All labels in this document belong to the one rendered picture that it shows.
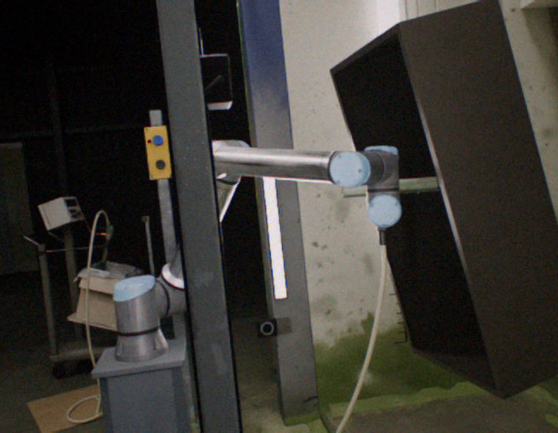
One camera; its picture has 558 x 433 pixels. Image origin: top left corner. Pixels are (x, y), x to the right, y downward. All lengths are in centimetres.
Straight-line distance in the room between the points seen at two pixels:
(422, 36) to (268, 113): 117
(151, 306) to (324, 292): 106
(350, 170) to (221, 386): 75
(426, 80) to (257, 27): 127
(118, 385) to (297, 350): 110
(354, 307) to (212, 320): 212
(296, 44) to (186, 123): 210
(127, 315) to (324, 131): 135
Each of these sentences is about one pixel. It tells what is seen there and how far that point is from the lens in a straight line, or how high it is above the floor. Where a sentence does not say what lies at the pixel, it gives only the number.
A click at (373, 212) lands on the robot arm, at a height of 110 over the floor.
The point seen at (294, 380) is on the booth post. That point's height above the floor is 23.
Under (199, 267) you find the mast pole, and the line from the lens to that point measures 79.
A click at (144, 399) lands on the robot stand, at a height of 52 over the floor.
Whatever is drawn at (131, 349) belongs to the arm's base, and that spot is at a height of 68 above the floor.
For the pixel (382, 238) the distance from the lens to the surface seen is 189.
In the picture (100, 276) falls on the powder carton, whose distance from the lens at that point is 409.
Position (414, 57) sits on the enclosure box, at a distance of 176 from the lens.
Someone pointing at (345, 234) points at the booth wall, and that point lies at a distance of 282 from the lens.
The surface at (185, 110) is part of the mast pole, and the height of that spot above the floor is 131.
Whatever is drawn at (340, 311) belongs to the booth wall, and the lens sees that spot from 287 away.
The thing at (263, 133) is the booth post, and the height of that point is 146.
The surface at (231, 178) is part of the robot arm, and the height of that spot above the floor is 124.
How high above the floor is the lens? 119
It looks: 3 degrees down
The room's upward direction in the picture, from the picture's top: 6 degrees counter-clockwise
